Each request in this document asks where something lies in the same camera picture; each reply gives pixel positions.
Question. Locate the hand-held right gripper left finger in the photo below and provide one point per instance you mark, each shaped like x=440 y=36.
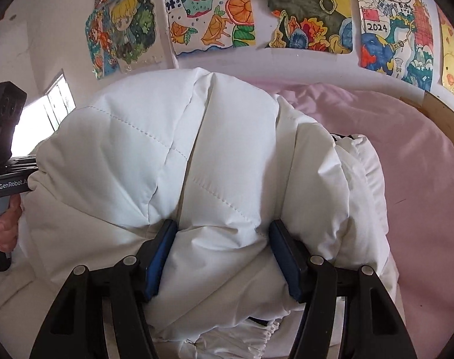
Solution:
x=159 y=258

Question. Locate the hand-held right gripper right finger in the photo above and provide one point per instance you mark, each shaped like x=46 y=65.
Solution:
x=286 y=261

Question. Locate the white puffer jacket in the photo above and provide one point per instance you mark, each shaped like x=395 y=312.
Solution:
x=212 y=157

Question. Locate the person's left hand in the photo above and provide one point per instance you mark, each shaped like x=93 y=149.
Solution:
x=8 y=228

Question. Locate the window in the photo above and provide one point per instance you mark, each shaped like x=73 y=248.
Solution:
x=51 y=104

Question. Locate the mermaid sea drawing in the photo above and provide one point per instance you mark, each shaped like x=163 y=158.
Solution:
x=101 y=48

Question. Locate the pink bed sheet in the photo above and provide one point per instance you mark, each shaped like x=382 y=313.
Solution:
x=417 y=194

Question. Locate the blond character drawing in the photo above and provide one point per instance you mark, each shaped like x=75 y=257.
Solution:
x=133 y=26

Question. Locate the orange fruit juice drawing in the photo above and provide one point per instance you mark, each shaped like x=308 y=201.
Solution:
x=208 y=11

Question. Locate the green hill landscape drawing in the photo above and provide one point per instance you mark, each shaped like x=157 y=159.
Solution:
x=305 y=15

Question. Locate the pagoda and dragon drawing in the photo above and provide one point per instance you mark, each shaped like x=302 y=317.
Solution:
x=395 y=30

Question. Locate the yellow bears and chicks drawing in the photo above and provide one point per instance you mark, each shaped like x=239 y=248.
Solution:
x=453 y=63

